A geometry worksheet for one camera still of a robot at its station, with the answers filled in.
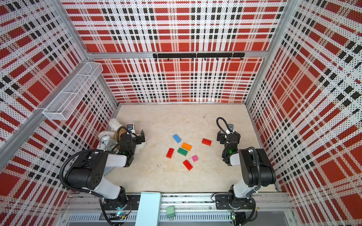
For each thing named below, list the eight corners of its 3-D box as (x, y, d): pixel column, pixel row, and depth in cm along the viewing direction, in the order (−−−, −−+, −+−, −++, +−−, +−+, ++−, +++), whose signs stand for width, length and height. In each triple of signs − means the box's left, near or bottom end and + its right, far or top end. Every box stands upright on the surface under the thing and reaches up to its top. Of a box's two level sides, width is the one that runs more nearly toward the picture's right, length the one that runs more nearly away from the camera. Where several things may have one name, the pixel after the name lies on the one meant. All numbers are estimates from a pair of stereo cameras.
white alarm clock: (107, 156, 94) (96, 146, 83) (112, 145, 99) (102, 134, 89) (114, 156, 94) (104, 146, 83) (118, 145, 99) (110, 134, 89)
